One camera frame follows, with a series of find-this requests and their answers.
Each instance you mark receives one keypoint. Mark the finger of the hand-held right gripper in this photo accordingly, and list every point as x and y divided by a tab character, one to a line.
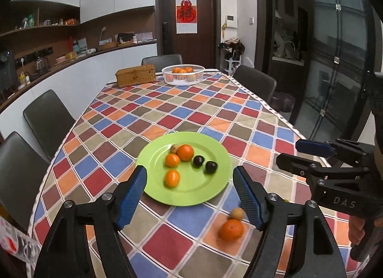
314	147
299	165

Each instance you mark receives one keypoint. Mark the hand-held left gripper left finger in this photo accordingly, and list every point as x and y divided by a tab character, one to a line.
131	200

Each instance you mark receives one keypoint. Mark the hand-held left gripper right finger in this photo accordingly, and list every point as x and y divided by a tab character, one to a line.
248	200

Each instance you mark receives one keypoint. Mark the small brown kiwi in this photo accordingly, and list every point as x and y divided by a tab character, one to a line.
238	213
174	148

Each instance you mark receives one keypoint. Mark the orange mandarin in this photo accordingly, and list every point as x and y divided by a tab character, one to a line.
172	178
185	152
172	160
231	230

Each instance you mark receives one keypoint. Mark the dark purple plum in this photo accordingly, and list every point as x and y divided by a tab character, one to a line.
197	161
211	167

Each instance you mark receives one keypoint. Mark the green plate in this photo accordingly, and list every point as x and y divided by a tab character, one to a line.
194	189

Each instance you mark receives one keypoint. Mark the person's right hand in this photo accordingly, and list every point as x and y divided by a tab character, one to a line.
356	230

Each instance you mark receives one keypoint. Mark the dark leather chair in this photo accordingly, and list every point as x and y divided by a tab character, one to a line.
48	119
21	176
161	60
254	82

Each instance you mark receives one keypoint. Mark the glass sliding door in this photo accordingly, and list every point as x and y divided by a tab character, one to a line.
335	56

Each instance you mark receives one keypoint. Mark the checked colourful tablecloth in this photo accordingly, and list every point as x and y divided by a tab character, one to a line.
179	110

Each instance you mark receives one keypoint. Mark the clear water bottle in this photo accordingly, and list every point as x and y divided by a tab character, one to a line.
18	242

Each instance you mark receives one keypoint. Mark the woven wicker box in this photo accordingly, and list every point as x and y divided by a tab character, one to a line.
136	77

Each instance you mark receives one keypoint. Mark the cart with clothes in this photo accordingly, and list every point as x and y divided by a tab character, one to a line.
232	53

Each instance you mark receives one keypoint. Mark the white plastic basket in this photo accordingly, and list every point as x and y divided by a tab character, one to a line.
182	79

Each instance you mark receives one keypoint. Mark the white counter cabinet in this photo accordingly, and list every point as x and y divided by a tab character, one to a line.
74	77

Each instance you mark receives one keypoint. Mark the dark brown door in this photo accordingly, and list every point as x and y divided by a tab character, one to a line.
206	44

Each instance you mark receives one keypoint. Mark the white intercom panel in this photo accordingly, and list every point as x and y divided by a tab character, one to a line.
230	21

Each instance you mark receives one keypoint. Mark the wicker counter basket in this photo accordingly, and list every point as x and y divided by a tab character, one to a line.
107	46

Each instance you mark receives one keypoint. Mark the glass kettle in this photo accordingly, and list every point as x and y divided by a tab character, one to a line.
42	65

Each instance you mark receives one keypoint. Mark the black coffee machine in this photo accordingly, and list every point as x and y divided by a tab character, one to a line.
7	71

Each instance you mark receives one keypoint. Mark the red and white wall calendar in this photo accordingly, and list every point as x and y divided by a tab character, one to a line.
187	23

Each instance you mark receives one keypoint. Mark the wooden wall shelf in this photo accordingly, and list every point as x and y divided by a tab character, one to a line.
45	28

